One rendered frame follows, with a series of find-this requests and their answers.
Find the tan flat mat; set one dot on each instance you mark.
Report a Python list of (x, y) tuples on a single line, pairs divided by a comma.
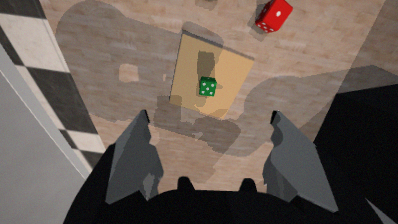
[(196, 59)]

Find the green die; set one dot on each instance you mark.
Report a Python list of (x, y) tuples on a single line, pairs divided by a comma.
[(207, 86)]

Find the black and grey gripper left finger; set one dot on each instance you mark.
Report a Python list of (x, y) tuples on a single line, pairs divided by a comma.
[(126, 176)]

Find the red die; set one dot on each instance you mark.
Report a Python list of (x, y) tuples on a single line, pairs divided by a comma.
[(273, 15)]

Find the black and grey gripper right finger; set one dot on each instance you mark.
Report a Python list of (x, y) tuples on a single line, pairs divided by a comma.
[(304, 175)]

